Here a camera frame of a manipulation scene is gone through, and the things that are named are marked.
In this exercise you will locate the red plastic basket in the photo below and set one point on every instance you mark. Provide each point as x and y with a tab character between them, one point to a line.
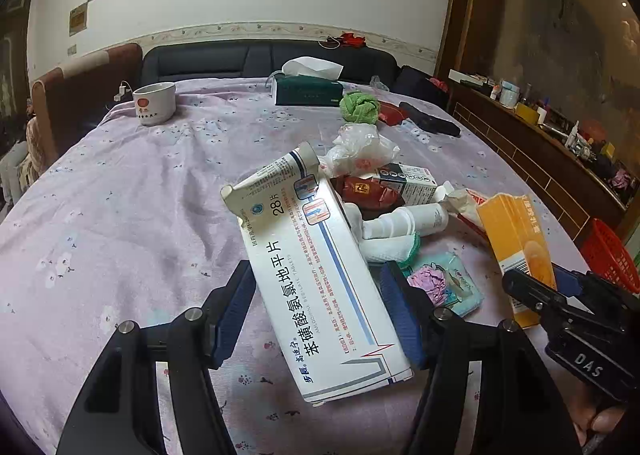
610	255

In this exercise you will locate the red item on sofa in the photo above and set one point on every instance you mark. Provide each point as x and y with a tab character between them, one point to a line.
352	40

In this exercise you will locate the person's right hand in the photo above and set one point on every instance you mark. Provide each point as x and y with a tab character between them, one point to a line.
602	422

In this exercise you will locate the pink crumpled wrapper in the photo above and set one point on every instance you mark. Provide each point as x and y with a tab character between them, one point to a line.
427	282

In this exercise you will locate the crumpled white paper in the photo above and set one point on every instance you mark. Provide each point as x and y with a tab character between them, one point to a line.
460	202

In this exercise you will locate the small wall plaque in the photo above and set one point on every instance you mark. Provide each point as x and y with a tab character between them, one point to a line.
78	20

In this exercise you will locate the green cloth ball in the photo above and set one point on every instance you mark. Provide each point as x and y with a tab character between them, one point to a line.
360	107

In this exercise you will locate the white cloth with green edge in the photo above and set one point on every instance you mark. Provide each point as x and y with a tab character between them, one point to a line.
387	247

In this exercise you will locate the red and white packet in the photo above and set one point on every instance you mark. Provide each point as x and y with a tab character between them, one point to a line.
472	222

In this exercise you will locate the large white medicine box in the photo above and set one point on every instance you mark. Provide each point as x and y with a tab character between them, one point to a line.
300	260

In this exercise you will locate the red pouch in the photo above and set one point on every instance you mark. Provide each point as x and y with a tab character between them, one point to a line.
392	114

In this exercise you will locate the small white blue medicine box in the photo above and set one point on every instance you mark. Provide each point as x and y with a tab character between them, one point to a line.
412	185

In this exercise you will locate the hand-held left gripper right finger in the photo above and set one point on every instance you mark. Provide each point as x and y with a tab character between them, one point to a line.
400	315

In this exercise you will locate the dark bag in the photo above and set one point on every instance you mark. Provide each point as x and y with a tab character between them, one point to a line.
417	82

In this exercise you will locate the dark wooden pillar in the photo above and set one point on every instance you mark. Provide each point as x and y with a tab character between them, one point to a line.
460	5

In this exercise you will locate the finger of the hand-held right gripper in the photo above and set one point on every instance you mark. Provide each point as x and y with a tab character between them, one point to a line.
566	280
530	292

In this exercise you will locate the black leather sofa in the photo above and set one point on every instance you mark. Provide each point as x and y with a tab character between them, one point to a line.
210	62

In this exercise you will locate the orange cardboard box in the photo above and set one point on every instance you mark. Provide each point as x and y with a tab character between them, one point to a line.
515	235

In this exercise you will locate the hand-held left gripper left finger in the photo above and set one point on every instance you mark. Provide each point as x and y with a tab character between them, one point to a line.
232	320

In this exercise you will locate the dark green tissue box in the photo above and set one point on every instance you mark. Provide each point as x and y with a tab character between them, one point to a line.
307	92

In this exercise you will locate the yellow box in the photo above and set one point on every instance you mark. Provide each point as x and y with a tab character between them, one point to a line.
526	114

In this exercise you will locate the white plastic bottle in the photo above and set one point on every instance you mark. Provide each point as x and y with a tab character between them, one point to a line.
420	217

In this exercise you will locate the small clear plastic bag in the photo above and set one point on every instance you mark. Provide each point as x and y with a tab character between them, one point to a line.
377	83

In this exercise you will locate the white jar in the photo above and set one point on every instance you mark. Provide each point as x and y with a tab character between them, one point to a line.
510	95

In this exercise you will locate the red snack packet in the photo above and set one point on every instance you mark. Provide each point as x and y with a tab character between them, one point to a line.
365	192

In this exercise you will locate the teal printed packet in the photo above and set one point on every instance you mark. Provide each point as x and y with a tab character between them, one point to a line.
462	285

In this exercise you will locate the white mug with red print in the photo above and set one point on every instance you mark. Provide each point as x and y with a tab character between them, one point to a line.
154	104

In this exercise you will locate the white tissue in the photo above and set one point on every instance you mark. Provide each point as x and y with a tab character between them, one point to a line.
312	67

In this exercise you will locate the brown upholstered chair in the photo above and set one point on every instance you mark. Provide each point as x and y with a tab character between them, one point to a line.
80	95

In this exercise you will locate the crumpled clear plastic bag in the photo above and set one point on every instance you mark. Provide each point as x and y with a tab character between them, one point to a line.
357	150

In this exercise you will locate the wooden cabinet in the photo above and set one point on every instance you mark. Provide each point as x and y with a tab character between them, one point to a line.
525	160

